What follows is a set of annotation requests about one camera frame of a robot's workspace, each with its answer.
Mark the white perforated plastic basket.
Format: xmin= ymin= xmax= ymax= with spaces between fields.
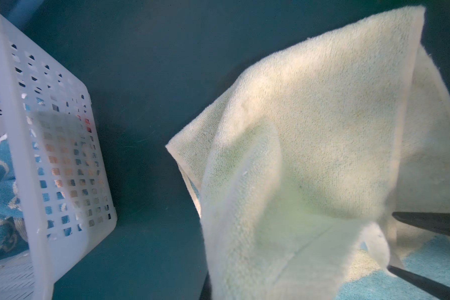
xmin=0 ymin=14 xmax=117 ymax=300

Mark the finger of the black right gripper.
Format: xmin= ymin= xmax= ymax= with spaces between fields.
xmin=392 ymin=212 xmax=450 ymax=237
xmin=387 ymin=265 xmax=450 ymax=300

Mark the teal patterned towel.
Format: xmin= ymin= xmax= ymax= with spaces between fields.
xmin=0 ymin=135 xmax=28 ymax=260

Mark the pale yellow towel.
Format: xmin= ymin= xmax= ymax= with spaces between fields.
xmin=166 ymin=6 xmax=450 ymax=300

